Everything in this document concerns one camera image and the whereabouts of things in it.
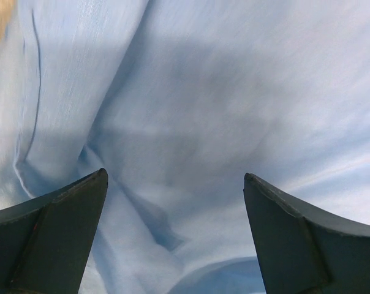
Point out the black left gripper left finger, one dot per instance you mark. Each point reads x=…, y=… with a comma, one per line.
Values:
x=45, y=242

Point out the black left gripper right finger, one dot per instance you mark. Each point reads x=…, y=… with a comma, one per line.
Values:
x=302, y=248

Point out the light blue long sleeve shirt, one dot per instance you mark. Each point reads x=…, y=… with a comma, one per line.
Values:
x=178, y=100

